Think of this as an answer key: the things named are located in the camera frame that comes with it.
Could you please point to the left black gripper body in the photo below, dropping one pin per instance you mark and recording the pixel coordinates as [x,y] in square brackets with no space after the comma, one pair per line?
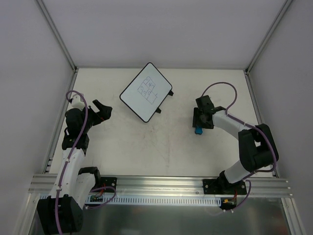
[97,116]

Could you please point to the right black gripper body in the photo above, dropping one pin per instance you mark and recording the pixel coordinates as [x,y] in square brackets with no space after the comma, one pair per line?
[202,119]

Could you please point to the blue whiteboard eraser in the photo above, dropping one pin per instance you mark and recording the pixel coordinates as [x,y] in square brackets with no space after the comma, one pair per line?
[198,131]

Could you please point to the small black-framed whiteboard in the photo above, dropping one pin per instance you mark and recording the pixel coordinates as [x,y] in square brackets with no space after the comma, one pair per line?
[146,92]

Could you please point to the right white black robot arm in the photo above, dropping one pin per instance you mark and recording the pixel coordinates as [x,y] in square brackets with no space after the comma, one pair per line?
[257,148]

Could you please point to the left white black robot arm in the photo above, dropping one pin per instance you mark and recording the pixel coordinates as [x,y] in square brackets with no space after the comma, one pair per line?
[62,211]

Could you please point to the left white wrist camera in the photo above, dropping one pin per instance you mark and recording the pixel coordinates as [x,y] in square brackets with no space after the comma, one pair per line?
[77,102]

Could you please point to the right aluminium frame post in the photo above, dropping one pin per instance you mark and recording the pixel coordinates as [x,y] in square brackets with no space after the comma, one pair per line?
[273,26]

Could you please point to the aluminium frame post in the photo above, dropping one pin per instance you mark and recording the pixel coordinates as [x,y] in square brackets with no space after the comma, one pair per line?
[273,26]
[51,24]

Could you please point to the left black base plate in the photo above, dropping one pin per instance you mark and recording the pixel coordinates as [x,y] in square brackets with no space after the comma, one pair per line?
[108,183]

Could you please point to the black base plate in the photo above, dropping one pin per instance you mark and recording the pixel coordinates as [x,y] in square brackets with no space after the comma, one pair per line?
[218,187]
[108,183]

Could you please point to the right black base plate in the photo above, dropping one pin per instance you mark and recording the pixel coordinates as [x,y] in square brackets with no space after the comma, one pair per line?
[218,187]

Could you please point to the aluminium mounting rail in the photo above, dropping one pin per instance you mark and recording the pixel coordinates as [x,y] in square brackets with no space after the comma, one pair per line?
[172,186]

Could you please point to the white slotted cable duct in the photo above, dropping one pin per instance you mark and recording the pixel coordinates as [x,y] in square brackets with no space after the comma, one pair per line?
[166,200]

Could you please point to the left aluminium frame post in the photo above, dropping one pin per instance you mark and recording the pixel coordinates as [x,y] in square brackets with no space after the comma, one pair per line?
[51,24]

